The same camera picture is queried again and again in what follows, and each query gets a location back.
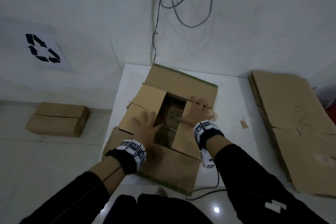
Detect person's right hand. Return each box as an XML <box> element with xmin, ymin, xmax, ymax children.
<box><xmin>178</xmin><ymin>96</ymin><xmax>214</xmax><ymax>128</ymax></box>

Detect person's left hand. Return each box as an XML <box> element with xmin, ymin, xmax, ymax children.
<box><xmin>132</xmin><ymin>111</ymin><xmax>164</xmax><ymax>151</ymax></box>

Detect brown cardboard box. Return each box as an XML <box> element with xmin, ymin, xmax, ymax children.
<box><xmin>25</xmin><ymin>101</ymin><xmax>90</xmax><ymax>138</ymax></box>
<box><xmin>102</xmin><ymin>63</ymin><xmax>219</xmax><ymax>197</ymax></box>
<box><xmin>253</xmin><ymin>70</ymin><xmax>336</xmax><ymax>197</ymax></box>

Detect stack of boxes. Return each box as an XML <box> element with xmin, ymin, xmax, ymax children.
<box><xmin>248</xmin><ymin>73</ymin><xmax>294</xmax><ymax>182</ymax></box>

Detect person's left forearm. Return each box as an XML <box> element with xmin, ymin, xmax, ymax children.
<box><xmin>21</xmin><ymin>157</ymin><xmax>126</xmax><ymax>224</ymax></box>

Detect person's right forearm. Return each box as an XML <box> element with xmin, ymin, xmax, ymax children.
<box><xmin>206</xmin><ymin>136</ymin><xmax>329</xmax><ymax>224</ymax></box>

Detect person's black trouser legs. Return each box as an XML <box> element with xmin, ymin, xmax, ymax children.
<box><xmin>102</xmin><ymin>193</ymin><xmax>213</xmax><ymax>224</ymax></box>

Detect black marker wrist band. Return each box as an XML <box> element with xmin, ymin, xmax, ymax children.
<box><xmin>193</xmin><ymin>120</ymin><xmax>225</xmax><ymax>169</ymax></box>
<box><xmin>105</xmin><ymin>139</ymin><xmax>147</xmax><ymax>175</ymax></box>

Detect white table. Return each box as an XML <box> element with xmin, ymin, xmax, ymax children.
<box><xmin>101</xmin><ymin>63</ymin><xmax>336</xmax><ymax>202</ymax></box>

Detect red chair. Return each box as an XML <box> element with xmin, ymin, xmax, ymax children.
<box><xmin>325</xmin><ymin>100</ymin><xmax>336</xmax><ymax>123</ymax></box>

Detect white recycling symbol sign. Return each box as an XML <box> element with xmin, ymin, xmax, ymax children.
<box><xmin>0</xmin><ymin>19</ymin><xmax>75</xmax><ymax>72</ymax></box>

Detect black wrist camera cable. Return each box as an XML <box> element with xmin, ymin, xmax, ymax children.
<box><xmin>52</xmin><ymin>163</ymin><xmax>124</xmax><ymax>219</ymax></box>
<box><xmin>185</xmin><ymin>167</ymin><xmax>228</xmax><ymax>201</ymax></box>

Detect thin black wall cable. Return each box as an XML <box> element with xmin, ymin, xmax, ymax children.
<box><xmin>152</xmin><ymin>0</ymin><xmax>173</xmax><ymax>65</ymax></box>

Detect white wall cable conduit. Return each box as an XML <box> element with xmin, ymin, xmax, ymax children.
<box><xmin>149</xmin><ymin>0</ymin><xmax>158</xmax><ymax>64</ymax></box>

